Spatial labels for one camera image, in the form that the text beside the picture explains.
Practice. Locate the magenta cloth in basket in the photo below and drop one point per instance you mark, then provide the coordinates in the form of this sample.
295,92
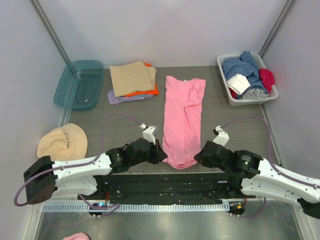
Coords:
267,78

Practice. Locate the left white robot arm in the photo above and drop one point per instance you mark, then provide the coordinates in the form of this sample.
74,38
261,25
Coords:
47,178

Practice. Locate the pink t shirt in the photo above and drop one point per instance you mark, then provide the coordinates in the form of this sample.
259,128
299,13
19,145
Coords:
182,121

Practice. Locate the white slotted cable duct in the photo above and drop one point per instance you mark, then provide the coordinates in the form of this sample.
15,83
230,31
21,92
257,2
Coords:
77,207

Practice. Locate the beige t shirt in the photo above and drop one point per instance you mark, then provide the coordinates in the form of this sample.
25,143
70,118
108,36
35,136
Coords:
133,77

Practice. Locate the beige crumpled cloth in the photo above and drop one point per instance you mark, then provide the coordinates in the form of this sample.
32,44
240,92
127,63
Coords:
65,143

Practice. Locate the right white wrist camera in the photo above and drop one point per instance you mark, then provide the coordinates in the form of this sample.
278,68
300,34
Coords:
221,136

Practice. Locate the orange t shirt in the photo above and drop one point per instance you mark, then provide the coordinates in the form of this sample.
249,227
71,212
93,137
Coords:
142,93

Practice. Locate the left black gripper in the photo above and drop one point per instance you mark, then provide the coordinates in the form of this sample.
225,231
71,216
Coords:
155,152

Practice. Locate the left aluminium frame post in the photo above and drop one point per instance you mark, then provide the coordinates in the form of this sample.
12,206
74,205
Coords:
50,30

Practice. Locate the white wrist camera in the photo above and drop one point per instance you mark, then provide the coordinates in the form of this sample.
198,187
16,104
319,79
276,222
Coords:
149,132
221,136

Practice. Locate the teal t shirt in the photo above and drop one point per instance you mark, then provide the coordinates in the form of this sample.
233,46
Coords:
141,96

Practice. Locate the grey cloth in basket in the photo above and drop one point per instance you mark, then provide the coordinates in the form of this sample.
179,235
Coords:
255,94

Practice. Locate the teal plastic bin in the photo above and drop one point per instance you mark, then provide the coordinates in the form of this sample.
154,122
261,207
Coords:
80,85

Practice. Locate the red cloth in basket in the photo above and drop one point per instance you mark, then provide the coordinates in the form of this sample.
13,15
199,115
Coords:
233,93

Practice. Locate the white plastic basket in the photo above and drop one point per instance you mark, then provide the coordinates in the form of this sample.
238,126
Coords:
239,102

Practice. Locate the white cloth in basket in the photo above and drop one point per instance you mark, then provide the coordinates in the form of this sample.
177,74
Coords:
238,83

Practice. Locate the aluminium frame post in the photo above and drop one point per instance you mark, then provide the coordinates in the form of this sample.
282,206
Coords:
50,30
280,20

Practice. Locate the pink cloth at bottom edge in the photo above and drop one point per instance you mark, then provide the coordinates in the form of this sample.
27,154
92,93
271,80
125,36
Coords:
77,236

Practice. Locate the lavender t shirt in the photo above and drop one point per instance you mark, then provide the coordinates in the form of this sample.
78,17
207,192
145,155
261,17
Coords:
117,100

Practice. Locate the blue checked shirt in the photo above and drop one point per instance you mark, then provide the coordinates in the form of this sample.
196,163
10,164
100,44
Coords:
246,66

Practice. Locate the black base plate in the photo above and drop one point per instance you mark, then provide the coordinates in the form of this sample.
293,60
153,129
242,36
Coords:
200,188

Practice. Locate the right aluminium frame post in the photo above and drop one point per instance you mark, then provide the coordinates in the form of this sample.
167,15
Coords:
280,20

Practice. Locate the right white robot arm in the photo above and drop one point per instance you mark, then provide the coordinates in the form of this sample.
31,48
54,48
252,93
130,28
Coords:
279,184

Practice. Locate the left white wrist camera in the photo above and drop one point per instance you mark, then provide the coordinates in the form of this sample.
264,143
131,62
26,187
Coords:
149,132

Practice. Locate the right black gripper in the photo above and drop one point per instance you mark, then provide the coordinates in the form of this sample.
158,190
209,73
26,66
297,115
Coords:
207,155

